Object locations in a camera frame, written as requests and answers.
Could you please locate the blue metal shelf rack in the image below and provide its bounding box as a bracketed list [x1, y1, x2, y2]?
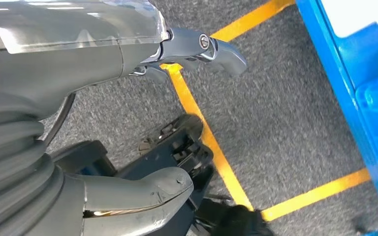
[296, 0, 378, 236]

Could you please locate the orange floor tape outline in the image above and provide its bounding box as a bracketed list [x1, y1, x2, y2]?
[159, 0, 371, 222]

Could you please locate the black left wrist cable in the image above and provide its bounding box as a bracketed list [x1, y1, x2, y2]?
[41, 92, 78, 147]

